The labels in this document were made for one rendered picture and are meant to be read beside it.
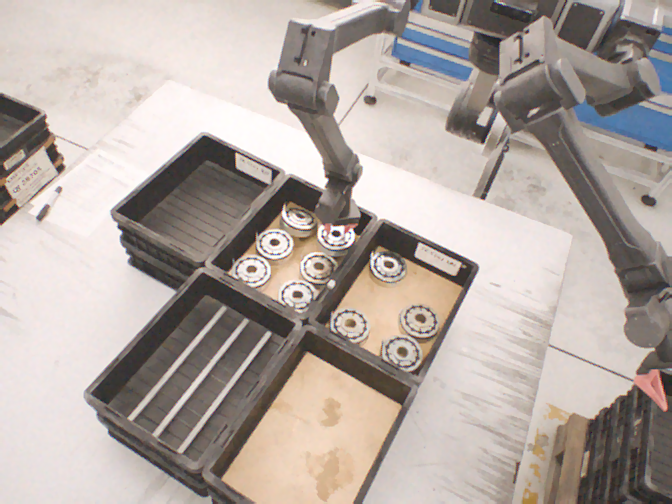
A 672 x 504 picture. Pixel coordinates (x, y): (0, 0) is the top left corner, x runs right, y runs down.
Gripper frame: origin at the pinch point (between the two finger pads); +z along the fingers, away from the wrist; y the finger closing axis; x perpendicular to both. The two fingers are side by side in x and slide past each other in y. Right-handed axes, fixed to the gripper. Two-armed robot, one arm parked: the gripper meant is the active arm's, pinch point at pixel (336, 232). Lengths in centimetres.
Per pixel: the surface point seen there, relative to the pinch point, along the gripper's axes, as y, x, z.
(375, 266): 8.7, -10.3, 4.6
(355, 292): 1.7, -15.7, 7.2
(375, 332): 3.2, -28.5, 7.1
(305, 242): -7.6, 3.5, 7.0
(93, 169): -66, 56, 18
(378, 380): -1.5, -43.1, 1.8
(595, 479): 74, -68, 65
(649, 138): 188, 72, 61
